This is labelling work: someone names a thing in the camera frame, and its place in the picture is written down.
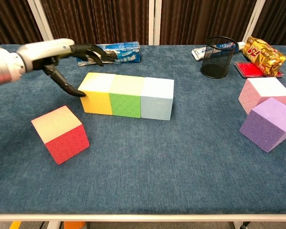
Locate dark brown pleated curtain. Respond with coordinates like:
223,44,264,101
159,0,257,45
252,0,286,46
0,0,45,47
40,0,150,45

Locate green foam cube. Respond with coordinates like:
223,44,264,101
109,74,145,119

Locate purple foam cube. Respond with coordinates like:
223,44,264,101
239,97,286,154

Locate orange object under table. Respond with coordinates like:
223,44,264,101
63,221,86,229

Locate blue cookie package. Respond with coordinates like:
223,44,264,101
74,41,142,67

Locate black mesh pen cup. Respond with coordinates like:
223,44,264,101
200,36,239,79

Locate red ink pad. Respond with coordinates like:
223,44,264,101
234,61,284,79

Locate red foam cube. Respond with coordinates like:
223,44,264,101
31,106,91,165

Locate yellow foam cube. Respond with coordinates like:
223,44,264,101
77,72,117,115

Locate pink foam cube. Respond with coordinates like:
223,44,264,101
238,77,286,115

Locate white blue toothpaste tube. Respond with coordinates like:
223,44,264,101
191,41,246,62

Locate light blue foam cube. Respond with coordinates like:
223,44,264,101
140,77,174,121

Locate white partition post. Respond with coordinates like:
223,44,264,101
27,0,56,45
242,0,266,43
148,0,162,46

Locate gold snack package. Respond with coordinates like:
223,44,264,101
242,36,286,76

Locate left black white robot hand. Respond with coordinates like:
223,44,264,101
16,38,115,97

